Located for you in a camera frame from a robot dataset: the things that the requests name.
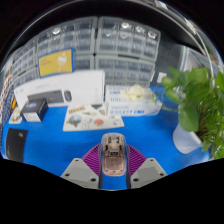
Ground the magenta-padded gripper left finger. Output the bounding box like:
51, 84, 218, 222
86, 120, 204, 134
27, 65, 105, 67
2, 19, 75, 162
60, 143, 104, 190

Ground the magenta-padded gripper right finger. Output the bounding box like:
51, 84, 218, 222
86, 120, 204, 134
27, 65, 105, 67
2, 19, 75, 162
126, 143, 168, 190

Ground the transparent pink computer mouse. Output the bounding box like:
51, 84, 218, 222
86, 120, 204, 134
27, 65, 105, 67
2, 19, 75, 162
100, 131, 129, 177

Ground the black mouse pad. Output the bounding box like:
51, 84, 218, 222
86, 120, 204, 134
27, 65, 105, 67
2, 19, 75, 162
4, 127, 29, 164

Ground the colourful sticker sheet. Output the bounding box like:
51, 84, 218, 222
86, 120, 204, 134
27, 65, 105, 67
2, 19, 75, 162
62, 103, 125, 133
8, 106, 24, 125

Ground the white and blue tissue box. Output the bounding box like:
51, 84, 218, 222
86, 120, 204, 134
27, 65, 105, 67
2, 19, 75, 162
104, 83, 164, 117

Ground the small black box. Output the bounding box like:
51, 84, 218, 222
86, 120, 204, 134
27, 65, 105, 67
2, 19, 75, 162
19, 97, 50, 123

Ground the green plant in white pot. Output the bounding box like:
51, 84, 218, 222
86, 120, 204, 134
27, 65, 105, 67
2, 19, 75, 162
152, 67, 224, 161

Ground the navy polka dot cloth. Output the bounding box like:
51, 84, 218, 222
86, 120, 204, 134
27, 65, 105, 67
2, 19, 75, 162
0, 84, 16, 148

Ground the white keyboard box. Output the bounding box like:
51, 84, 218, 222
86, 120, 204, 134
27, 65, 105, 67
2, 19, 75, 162
13, 68, 106, 110

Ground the red and blue checkered cloth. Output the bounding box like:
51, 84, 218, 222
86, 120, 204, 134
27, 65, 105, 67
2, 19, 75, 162
0, 75, 14, 114

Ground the yellow card box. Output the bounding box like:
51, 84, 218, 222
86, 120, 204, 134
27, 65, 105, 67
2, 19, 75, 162
37, 48, 77, 79

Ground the dark shelf unit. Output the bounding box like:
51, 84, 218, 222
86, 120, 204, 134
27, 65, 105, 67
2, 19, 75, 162
3, 0, 214, 64

